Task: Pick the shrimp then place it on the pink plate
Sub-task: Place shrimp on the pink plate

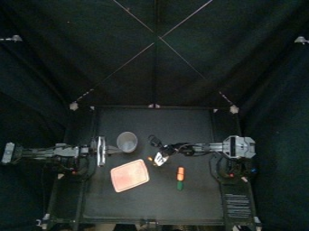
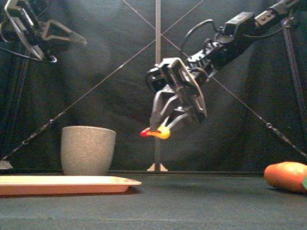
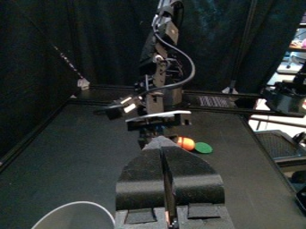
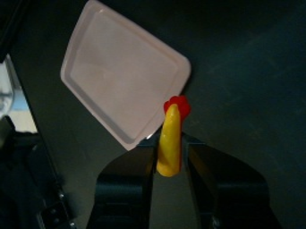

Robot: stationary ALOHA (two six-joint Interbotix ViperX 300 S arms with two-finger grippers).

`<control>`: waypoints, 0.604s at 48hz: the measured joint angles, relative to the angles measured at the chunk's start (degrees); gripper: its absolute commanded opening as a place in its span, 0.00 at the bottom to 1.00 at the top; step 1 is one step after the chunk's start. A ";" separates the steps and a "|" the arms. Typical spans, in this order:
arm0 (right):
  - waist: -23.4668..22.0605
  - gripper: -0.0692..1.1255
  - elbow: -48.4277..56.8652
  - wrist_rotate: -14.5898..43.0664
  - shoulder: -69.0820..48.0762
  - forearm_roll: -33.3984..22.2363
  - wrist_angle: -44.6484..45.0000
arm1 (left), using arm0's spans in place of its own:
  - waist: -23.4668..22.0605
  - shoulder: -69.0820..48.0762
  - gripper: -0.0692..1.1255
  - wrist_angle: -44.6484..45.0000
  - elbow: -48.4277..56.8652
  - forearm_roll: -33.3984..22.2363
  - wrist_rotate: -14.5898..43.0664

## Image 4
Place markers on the black metal frame post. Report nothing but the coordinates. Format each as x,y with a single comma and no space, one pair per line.
38,167

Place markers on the pink rectangular plate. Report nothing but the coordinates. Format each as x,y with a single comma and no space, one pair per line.
123,71

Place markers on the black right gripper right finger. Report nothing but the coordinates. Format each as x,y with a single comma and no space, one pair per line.
231,184

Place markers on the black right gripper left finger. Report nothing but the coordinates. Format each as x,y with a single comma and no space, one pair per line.
126,182

